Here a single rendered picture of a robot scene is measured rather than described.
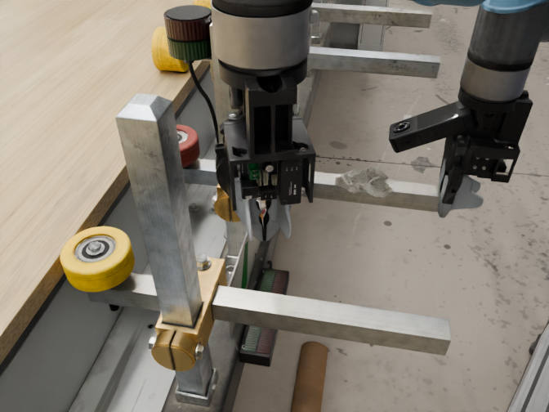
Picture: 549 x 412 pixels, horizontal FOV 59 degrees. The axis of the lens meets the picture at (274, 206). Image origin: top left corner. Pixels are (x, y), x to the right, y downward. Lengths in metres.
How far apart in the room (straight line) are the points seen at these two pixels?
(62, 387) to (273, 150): 0.53
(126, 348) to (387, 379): 0.90
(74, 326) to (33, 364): 0.10
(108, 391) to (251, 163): 0.53
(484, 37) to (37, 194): 0.60
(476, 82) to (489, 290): 1.29
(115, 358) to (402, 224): 1.41
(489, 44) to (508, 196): 1.72
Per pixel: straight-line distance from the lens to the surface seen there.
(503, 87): 0.66
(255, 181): 0.42
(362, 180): 0.75
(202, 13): 0.64
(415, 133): 0.69
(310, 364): 1.46
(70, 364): 0.81
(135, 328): 0.89
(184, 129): 0.80
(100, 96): 0.95
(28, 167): 0.80
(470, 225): 2.11
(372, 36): 3.32
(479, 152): 0.70
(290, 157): 0.40
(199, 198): 1.12
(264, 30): 0.36
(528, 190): 2.41
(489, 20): 0.63
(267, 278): 0.82
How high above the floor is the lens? 1.31
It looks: 40 degrees down
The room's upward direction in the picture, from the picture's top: straight up
